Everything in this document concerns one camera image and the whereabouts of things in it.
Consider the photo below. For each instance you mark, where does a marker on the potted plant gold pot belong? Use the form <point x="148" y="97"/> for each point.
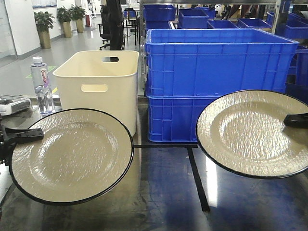
<point x="44" y="21"/>

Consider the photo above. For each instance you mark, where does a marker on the black office chair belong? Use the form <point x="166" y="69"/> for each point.
<point x="112" y="21"/>

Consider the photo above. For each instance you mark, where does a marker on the silver white device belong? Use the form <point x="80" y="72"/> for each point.
<point x="10" y="104"/>

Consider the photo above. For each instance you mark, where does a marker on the beige plate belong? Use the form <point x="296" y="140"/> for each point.
<point x="244" y="132"/>
<point x="84" y="154"/>

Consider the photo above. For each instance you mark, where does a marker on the blue crate lower stacked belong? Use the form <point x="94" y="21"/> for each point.
<point x="173" y="119"/>

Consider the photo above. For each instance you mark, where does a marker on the cream plastic bin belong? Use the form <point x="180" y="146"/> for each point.
<point x="103" y="80"/>

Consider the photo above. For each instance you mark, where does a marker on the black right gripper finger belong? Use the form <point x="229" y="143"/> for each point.
<point x="296" y="120"/>

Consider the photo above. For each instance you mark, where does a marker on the clear water bottle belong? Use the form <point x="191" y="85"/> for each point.
<point x="42" y="86"/>

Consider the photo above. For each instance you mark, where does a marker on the blue crate stacked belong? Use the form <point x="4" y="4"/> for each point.
<point x="215" y="62"/>
<point x="173" y="119"/>

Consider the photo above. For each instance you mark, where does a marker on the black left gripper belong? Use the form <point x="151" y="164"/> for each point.
<point x="10" y="137"/>

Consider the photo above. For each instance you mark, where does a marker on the blue crate upper stacked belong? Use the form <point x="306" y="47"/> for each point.
<point x="215" y="62"/>

